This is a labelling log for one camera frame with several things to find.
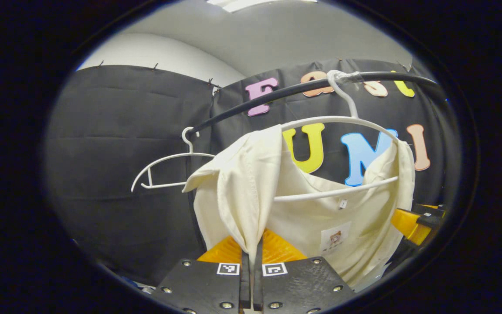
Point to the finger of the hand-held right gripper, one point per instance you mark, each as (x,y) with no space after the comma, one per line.
(408,224)

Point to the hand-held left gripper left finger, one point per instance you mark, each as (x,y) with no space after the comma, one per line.
(245,283)

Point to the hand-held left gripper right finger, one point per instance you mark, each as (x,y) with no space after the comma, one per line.
(258,288)

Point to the cream shirt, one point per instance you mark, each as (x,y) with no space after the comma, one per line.
(242,187)

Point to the white clothes hanger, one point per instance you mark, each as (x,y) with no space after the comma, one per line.
(164,184)
(334,118)

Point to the black clothes rack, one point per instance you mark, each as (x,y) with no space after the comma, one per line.
(277,95)

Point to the black backdrop cloth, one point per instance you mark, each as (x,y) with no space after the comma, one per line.
(116,174)

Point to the large ceiling light panel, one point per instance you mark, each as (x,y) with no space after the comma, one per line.
(242,4)

